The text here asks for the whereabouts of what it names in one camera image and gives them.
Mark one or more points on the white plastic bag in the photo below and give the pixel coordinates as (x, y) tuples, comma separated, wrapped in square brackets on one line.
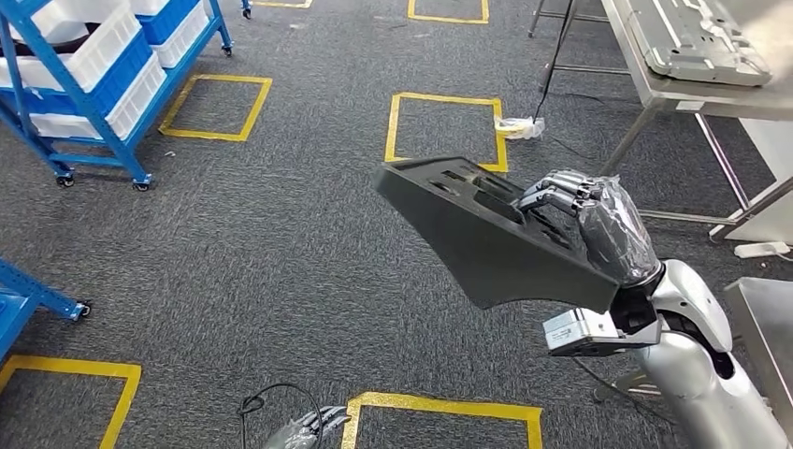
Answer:
[(520, 128)]

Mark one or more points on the black plastic plate bracket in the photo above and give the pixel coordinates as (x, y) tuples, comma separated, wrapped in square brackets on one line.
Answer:
[(471, 241)]

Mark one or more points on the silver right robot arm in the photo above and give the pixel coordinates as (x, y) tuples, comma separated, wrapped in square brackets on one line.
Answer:
[(700, 372)]

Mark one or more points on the blue rack on casters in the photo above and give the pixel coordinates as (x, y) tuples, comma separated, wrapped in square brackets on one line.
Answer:
[(124, 152), (25, 291)]

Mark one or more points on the yellow floor tape square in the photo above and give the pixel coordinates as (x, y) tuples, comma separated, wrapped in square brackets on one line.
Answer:
[(254, 108), (391, 130)]

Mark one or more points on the grey metal panel part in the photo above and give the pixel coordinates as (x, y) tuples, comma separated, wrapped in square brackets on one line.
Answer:
[(694, 37)]

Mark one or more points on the white plastic bin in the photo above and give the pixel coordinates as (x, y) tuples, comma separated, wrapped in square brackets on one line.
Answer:
[(105, 43), (133, 102), (186, 37)]

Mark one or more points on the white power strip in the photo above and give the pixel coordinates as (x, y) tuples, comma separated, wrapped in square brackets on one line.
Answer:
[(762, 250)]

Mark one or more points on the stainless steel workbench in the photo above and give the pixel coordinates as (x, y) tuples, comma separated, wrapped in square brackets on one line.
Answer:
[(681, 96)]

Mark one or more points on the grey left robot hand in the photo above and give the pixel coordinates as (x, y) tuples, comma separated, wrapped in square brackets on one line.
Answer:
[(303, 431)]

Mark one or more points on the blue plastic bin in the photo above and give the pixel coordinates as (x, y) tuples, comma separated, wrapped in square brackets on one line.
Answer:
[(164, 18), (127, 71)]

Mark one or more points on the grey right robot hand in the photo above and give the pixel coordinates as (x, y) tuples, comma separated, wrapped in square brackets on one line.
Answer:
[(613, 229)]

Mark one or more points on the white cabinet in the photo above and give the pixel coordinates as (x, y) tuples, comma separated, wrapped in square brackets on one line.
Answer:
[(771, 161)]

